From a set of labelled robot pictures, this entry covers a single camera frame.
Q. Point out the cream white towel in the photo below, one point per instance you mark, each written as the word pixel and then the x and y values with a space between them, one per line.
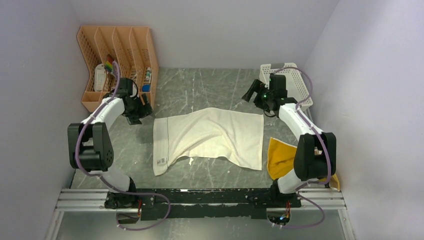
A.
pixel 209 133

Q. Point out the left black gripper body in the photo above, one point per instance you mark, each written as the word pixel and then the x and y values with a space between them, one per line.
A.
pixel 138 109

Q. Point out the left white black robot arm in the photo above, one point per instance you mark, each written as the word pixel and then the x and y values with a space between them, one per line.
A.
pixel 89 143

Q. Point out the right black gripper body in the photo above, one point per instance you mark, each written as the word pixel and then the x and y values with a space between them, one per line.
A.
pixel 262 98

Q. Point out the white plastic basket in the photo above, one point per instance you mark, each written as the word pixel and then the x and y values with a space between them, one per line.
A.
pixel 295 84

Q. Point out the blue capped white bottle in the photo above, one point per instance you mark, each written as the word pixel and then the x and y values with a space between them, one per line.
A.
pixel 146 84

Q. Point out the white remote control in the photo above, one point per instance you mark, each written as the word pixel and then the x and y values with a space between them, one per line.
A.
pixel 100 76

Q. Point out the rainbow coloured item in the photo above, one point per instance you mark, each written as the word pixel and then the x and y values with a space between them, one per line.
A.
pixel 108 65

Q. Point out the yellow brown towel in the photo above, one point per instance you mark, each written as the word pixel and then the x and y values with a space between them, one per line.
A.
pixel 281 159

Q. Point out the orange plastic file organizer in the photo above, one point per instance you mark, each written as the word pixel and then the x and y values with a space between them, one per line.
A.
pixel 131 46

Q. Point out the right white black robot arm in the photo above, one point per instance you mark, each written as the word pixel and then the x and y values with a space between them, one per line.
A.
pixel 288 110

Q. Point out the aluminium frame rail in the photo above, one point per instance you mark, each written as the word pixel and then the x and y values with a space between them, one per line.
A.
pixel 91 200

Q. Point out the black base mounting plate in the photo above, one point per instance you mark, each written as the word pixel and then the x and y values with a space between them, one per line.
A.
pixel 173 203

